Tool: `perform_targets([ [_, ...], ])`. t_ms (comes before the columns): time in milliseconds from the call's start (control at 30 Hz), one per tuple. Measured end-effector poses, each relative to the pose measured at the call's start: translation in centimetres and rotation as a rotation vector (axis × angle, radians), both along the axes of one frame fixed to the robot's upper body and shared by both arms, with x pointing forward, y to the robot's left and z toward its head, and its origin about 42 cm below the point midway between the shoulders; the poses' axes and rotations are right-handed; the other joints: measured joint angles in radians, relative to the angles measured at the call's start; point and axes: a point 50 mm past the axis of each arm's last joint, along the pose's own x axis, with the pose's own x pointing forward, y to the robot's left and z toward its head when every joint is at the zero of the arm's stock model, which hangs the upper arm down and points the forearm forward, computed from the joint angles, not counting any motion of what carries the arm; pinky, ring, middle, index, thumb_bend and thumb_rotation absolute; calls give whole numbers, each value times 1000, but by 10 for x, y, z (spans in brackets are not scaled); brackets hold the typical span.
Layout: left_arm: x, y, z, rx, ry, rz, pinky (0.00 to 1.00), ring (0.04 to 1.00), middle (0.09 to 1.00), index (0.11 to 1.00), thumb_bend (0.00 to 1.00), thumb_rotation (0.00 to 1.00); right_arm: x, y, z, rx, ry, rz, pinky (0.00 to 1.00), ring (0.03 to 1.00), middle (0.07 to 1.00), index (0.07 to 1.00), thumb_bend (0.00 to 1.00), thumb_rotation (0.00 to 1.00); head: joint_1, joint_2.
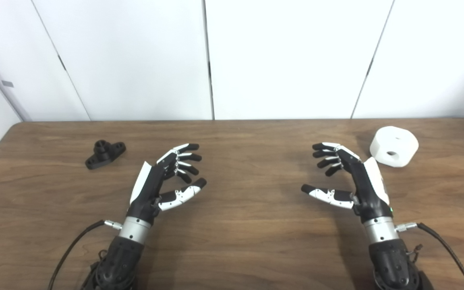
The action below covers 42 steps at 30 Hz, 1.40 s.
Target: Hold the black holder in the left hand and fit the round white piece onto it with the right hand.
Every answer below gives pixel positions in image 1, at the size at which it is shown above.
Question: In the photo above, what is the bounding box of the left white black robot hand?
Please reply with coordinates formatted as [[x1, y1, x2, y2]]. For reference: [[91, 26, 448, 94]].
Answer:
[[126, 143, 207, 225]]

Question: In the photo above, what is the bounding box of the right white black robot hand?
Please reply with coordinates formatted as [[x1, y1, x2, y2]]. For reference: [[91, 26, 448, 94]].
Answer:
[[301, 142, 394, 224]]

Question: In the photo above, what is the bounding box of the round white piece with holes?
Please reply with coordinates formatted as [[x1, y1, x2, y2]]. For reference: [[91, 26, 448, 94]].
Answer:
[[369, 126, 419, 167]]

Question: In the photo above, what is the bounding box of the black flanged holder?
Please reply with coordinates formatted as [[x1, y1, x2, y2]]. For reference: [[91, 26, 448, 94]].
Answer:
[[85, 140, 127, 170]]

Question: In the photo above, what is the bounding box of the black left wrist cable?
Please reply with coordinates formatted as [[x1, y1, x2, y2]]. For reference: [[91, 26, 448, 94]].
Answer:
[[48, 219, 123, 290]]

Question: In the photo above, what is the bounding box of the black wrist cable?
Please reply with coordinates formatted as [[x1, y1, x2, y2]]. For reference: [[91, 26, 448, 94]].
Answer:
[[48, 219, 123, 290], [394, 222, 464, 290]]

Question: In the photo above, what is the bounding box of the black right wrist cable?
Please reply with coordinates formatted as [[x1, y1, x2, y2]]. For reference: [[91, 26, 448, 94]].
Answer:
[[394, 222, 464, 290]]

